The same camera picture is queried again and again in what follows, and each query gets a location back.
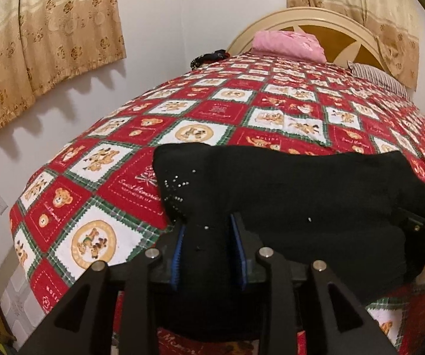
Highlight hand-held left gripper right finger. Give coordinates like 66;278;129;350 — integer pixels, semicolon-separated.
229;212;400;355

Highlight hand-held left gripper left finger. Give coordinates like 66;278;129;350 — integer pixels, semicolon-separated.
16;224;198;355

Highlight black pants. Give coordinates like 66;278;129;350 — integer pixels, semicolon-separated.
152;143;425;341

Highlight red checked printed blanket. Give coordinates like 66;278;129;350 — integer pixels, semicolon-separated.
9;52;425;355

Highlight striped pillow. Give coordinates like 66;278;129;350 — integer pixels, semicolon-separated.
347;61;413;100

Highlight white patterned bed base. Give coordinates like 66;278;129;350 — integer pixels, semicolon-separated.
0;264;48;343

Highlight black hair accessory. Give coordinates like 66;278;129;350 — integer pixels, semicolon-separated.
189;49;232;69

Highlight pink pillow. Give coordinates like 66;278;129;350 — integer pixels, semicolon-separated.
252;30;327;63

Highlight cream wooden headboard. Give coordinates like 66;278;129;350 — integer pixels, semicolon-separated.
226;7;396;75

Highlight beige floral curtain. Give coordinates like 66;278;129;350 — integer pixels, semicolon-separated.
0;0;129;155
286;0;421;91

